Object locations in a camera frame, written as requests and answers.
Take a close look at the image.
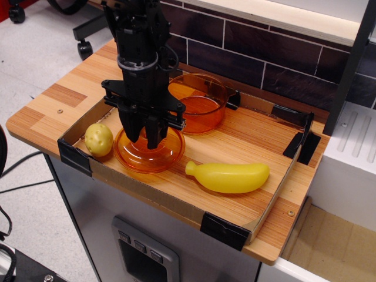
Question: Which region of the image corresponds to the pale yellow toy potato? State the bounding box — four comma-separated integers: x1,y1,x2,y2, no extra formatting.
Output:
85,123,113,157

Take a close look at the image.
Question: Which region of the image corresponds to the silver oven control panel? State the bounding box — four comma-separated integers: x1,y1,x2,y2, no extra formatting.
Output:
112,217,180,282

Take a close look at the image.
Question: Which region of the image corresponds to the light wooden shelf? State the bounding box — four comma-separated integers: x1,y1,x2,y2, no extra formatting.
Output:
183,0,361,48

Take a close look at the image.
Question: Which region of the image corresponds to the orange transparent pot lid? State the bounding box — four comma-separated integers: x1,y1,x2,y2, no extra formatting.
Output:
113,128,185,173

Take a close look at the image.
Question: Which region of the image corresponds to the yellow toy banana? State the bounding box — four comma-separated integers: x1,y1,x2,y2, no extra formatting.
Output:
185,161,270,194

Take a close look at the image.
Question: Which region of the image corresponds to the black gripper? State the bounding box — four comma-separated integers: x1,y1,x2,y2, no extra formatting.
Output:
101,57,186,149

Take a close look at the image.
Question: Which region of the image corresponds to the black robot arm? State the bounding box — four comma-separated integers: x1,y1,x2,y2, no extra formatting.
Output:
101,1,186,149

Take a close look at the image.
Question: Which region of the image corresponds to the white toy sink unit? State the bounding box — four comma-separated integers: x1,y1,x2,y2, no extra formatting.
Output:
258,102,375,281

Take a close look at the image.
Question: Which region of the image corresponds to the black chair base with casters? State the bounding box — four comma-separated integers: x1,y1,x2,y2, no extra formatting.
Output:
8,1,108,61

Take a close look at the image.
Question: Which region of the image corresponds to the orange transparent pot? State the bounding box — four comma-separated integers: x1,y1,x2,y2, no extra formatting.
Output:
168,73,236,135

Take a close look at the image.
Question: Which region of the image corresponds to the black floor cable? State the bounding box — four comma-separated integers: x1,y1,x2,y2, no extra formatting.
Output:
0,151,55,241

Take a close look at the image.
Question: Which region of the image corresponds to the black upright post right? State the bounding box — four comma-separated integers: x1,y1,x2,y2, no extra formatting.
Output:
323,0,375,136

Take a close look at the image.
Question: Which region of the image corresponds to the cardboard fence with black tape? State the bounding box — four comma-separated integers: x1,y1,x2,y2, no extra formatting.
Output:
57,56,322,252

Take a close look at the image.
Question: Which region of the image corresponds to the grey toy kitchen cabinet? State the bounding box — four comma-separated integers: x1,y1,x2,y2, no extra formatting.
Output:
46,157,261,281

